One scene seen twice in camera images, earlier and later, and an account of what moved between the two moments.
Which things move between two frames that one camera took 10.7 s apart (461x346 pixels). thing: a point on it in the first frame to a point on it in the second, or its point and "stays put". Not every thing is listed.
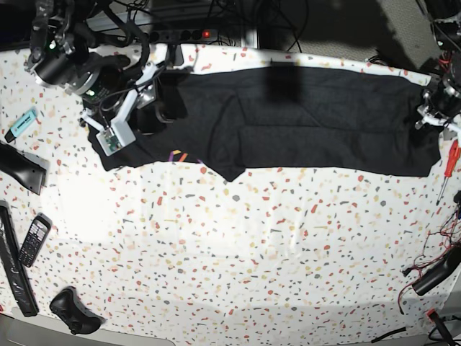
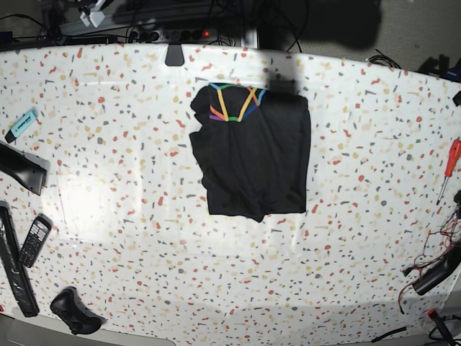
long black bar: [11, 249] stays put
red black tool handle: [433, 316] stays put
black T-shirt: [300, 114] to [253, 147]
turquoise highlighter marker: [29, 117] stays put
